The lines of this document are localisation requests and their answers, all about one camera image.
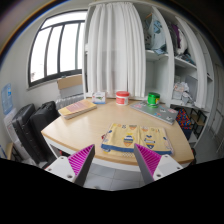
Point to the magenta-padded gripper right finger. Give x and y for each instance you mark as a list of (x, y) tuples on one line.
[(156, 166)]

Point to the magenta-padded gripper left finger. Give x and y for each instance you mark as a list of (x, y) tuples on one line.
[(75, 170)]

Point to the yellow fish-print towel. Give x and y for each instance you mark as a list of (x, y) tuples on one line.
[(133, 136)]

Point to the dark blue suitcase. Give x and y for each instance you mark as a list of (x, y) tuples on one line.
[(187, 134)]

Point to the grey laptop with stickers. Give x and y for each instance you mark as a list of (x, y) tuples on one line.
[(156, 113)]

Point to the multicoloured patterned bag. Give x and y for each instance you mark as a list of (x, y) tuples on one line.
[(183, 119)]

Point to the tan paperback book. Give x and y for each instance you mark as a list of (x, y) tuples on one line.
[(77, 108)]

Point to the green metal can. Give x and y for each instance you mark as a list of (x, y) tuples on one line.
[(153, 99)]

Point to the white ribbed radiator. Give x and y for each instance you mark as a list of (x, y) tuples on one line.
[(68, 101)]

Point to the white jar with red lid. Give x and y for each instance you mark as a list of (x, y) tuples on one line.
[(122, 98)]

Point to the small white printed box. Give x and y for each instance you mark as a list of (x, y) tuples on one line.
[(99, 97)]

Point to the brown cardboard box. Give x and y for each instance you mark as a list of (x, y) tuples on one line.
[(70, 85)]

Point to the white shelf unit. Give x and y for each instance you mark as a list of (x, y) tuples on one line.
[(157, 71)]

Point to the black-framed window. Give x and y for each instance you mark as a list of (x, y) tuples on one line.
[(55, 50)]

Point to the wide white curtain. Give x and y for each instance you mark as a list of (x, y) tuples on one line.
[(115, 50)]

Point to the wooden chair with black frame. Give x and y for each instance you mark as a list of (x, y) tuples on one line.
[(199, 121)]

